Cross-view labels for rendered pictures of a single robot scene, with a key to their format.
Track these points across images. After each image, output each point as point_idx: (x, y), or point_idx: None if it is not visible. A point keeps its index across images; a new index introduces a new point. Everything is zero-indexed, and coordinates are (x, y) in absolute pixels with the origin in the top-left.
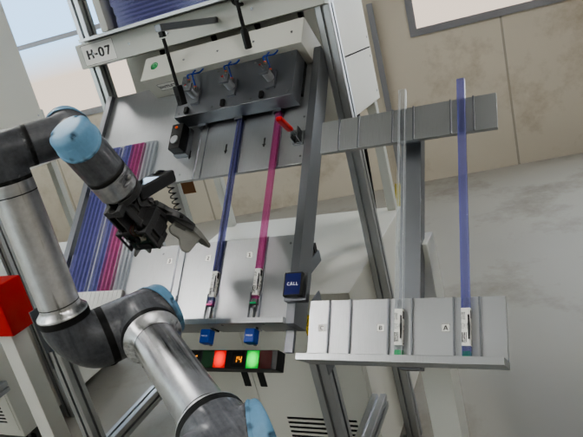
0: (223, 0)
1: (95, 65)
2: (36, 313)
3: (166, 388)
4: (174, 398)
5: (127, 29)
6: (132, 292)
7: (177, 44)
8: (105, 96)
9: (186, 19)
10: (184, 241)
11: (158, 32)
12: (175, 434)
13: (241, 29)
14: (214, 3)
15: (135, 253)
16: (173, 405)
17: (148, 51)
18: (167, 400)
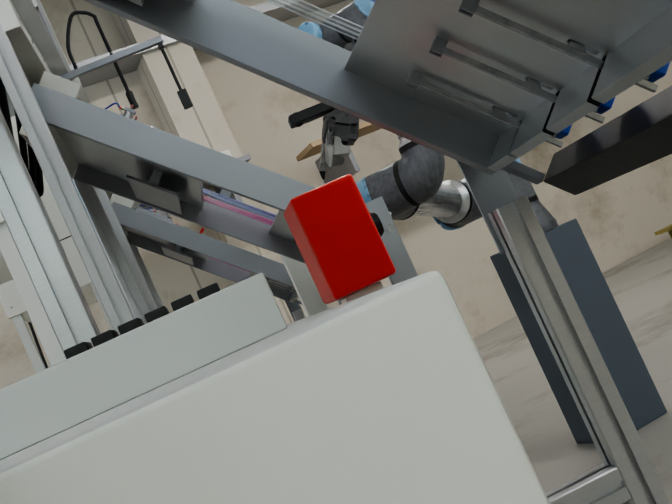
0: (61, 69)
1: (25, 34)
2: (375, 206)
3: (441, 185)
4: (446, 185)
5: (38, 26)
6: (371, 174)
7: (32, 82)
8: (27, 80)
9: (45, 62)
10: (336, 157)
11: (161, 42)
12: (465, 187)
13: (128, 90)
14: (59, 66)
15: (348, 150)
16: (450, 187)
17: (43, 65)
18: (447, 188)
